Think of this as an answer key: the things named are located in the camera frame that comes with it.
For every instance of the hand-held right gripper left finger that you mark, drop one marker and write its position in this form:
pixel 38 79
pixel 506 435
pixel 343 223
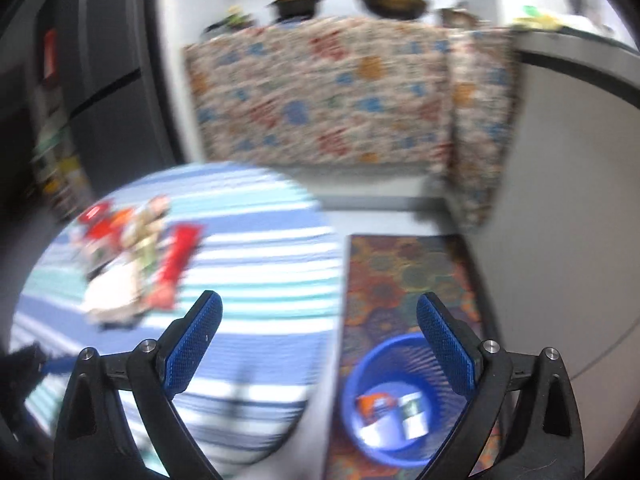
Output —
pixel 197 330

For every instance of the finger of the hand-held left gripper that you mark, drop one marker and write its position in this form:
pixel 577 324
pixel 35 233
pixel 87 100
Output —
pixel 57 366

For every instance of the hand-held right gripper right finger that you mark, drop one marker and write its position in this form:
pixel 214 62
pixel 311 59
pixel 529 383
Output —
pixel 442 340

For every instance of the blue plastic basket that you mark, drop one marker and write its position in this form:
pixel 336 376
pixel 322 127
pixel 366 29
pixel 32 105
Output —
pixel 385 360

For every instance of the red plastic bag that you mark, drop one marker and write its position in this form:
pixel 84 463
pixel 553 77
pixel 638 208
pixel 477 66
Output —
pixel 175 260

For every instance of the orange white wrapper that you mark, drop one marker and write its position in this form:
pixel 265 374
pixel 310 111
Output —
pixel 124 220

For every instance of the colourful patterned floor mat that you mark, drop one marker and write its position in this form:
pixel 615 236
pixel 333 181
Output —
pixel 400 280

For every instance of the white green packet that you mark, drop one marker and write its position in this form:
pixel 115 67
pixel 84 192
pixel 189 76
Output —
pixel 412 412

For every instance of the white crumpled paper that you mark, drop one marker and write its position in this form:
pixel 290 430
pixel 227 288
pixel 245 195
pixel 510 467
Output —
pixel 115 287

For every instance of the orange blue packet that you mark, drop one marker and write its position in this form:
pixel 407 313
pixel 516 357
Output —
pixel 375 410

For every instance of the beige green packet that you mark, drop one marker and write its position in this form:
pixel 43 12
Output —
pixel 150 230

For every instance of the crushed red can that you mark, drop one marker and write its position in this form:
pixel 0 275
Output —
pixel 96 220

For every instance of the yellow cardboard box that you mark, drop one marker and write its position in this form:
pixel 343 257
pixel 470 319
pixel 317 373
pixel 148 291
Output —
pixel 69 167

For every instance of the printed patterned blanket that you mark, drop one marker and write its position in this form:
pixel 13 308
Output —
pixel 325 90

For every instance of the dark grey refrigerator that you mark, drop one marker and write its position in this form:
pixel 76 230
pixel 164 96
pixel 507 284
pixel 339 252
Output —
pixel 110 35

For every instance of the grey kitchen counter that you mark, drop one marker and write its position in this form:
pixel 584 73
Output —
pixel 575 52

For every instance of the steel pot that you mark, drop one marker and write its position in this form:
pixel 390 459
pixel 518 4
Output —
pixel 457 17

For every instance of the yellow green plastic items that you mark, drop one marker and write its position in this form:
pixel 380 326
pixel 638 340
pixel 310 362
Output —
pixel 537 17

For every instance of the black pot with red lid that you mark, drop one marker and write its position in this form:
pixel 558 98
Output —
pixel 295 6

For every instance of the dark wok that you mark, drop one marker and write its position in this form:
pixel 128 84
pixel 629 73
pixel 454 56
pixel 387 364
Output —
pixel 395 4

